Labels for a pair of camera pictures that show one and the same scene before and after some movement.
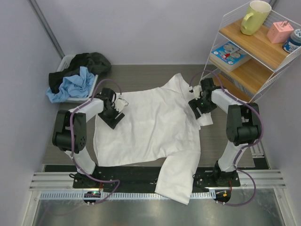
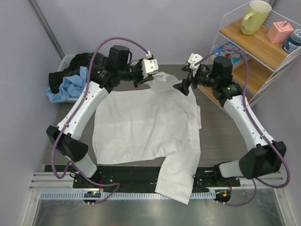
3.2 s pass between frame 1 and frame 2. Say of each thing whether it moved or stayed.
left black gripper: moved
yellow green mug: stayed
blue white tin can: stayed
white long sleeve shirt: moved
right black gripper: moved
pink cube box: stayed
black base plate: stayed
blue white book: stayed
